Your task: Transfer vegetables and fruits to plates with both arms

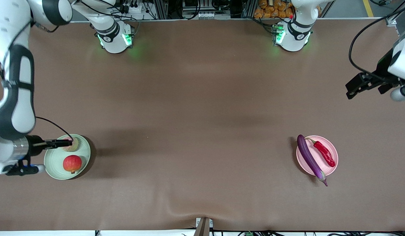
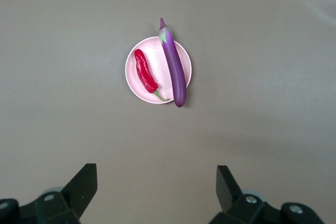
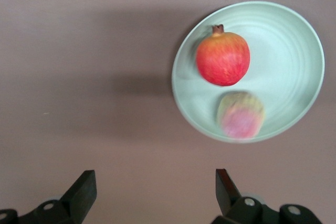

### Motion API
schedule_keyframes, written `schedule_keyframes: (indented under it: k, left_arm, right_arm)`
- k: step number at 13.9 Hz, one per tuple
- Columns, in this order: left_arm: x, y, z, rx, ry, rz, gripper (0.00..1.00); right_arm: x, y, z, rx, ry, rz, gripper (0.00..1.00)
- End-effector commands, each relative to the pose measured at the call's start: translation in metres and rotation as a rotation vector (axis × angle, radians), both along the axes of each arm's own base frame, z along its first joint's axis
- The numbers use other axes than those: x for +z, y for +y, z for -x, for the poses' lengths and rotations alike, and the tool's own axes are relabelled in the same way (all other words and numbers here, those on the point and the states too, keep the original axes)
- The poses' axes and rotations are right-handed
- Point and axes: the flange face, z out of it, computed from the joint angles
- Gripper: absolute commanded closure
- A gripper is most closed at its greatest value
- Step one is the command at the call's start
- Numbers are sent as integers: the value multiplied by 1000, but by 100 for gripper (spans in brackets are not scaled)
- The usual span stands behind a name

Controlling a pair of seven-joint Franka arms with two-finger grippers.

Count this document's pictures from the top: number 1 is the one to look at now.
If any red pomegranate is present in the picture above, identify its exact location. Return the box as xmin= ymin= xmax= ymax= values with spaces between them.
xmin=63 ymin=155 xmax=82 ymax=174

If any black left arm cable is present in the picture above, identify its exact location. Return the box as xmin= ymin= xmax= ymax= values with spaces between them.
xmin=349 ymin=3 xmax=405 ymax=78

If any brown table cloth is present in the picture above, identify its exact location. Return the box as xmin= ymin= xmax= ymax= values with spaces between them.
xmin=0 ymin=20 xmax=405 ymax=232

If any aluminium frame post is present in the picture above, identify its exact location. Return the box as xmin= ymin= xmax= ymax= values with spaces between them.
xmin=384 ymin=0 xmax=405 ymax=30

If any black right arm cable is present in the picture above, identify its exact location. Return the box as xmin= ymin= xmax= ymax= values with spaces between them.
xmin=35 ymin=116 xmax=74 ymax=142

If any metal table edge clamp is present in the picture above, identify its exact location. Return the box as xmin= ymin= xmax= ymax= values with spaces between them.
xmin=193 ymin=217 xmax=213 ymax=236

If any pale green round plate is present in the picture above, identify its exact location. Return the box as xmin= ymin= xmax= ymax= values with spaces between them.
xmin=44 ymin=134 xmax=91 ymax=180

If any white power strip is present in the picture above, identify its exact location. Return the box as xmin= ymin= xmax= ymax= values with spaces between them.
xmin=119 ymin=2 xmax=148 ymax=14

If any red chili pepper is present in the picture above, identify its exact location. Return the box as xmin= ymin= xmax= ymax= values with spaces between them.
xmin=307 ymin=138 xmax=336 ymax=168

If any pink green peach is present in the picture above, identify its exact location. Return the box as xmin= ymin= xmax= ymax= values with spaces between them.
xmin=62 ymin=137 xmax=80 ymax=152

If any pink round plate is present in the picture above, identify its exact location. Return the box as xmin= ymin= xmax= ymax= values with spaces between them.
xmin=296 ymin=135 xmax=338 ymax=176

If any long purple eggplant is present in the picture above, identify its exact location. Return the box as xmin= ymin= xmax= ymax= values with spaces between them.
xmin=297 ymin=134 xmax=329 ymax=187

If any grey electronics box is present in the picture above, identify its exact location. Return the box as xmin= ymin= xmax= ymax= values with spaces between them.
xmin=182 ymin=0 xmax=222 ymax=19

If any orange packaged goods pile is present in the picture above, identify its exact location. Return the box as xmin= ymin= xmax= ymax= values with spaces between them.
xmin=254 ymin=0 xmax=294 ymax=19

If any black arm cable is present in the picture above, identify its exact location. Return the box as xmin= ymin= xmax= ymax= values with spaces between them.
xmin=35 ymin=116 xmax=74 ymax=142
xmin=349 ymin=3 xmax=405 ymax=78

